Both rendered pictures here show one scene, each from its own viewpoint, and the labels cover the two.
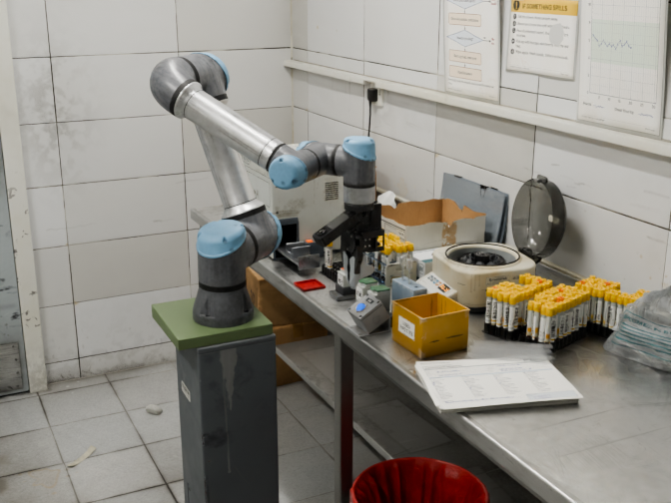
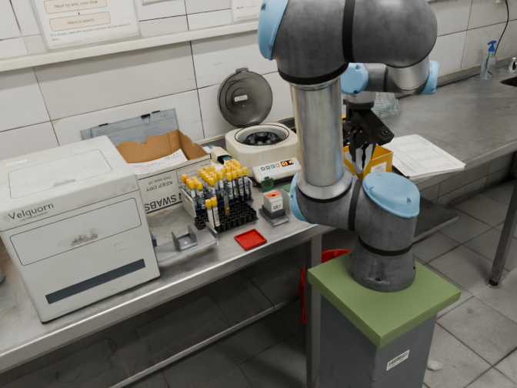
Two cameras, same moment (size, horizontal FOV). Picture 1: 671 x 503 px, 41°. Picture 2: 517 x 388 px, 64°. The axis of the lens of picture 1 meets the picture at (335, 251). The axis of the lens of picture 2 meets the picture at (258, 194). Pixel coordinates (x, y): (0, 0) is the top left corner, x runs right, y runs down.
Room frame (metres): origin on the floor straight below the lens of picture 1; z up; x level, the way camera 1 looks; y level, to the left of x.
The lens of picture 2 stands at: (2.36, 1.00, 1.56)
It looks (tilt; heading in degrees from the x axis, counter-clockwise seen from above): 30 degrees down; 268
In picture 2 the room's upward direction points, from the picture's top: 4 degrees counter-clockwise
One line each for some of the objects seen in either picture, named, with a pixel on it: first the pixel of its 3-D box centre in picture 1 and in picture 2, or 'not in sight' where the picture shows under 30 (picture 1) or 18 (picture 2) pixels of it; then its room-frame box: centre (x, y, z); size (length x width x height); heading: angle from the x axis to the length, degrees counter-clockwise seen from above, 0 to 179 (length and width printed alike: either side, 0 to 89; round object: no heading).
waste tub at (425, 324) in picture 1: (429, 324); (363, 164); (1.95, -0.22, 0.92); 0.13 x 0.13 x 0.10; 28
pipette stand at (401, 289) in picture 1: (408, 301); not in sight; (2.10, -0.19, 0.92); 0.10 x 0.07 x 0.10; 29
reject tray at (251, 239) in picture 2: (310, 284); (250, 239); (2.36, 0.07, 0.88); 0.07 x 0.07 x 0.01; 26
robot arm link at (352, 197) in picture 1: (358, 194); (360, 93); (2.03, -0.05, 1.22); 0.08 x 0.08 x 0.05
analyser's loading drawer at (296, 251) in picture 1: (295, 251); (177, 244); (2.55, 0.12, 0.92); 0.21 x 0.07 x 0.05; 26
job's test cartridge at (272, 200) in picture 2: (347, 280); (273, 203); (2.28, -0.03, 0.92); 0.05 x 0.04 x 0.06; 114
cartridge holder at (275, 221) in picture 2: (347, 289); (273, 211); (2.28, -0.03, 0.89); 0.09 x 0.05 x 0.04; 114
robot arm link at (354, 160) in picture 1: (357, 161); not in sight; (2.03, -0.05, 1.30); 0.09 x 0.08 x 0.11; 62
